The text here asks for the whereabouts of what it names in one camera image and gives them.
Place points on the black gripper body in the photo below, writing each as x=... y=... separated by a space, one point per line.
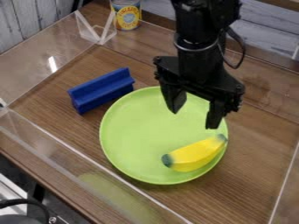
x=200 y=73

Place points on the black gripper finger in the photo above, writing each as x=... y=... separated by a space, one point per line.
x=174 y=95
x=215 y=114

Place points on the clear acrylic corner bracket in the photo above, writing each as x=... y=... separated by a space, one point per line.
x=98 y=34

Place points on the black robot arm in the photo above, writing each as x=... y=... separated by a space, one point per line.
x=203 y=22

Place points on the yellow labelled tin can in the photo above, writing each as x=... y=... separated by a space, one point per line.
x=128 y=13

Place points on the blue plastic block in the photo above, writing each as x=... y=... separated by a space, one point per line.
x=102 y=90

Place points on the green plastic plate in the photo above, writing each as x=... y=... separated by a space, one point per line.
x=139 y=130

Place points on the clear acrylic front wall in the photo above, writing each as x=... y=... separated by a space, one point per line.
x=104 y=198

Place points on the yellow toy banana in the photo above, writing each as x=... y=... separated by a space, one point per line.
x=191 y=157

